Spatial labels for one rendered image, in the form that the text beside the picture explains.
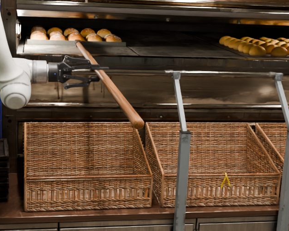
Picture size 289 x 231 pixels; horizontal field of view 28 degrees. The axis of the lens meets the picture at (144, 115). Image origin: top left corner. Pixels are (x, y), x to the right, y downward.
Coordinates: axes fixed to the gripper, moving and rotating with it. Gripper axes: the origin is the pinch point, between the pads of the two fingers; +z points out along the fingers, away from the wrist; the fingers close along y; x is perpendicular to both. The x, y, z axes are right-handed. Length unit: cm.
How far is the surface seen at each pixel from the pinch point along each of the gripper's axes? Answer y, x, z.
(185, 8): -24, -43, 45
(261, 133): 37, -44, 90
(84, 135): 40, -53, 0
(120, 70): 2.2, -20.4, 11.7
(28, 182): 48, -9, -28
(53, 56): 1, -58, -15
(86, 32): -2, -148, 10
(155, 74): 3.5, -19.9, 26.9
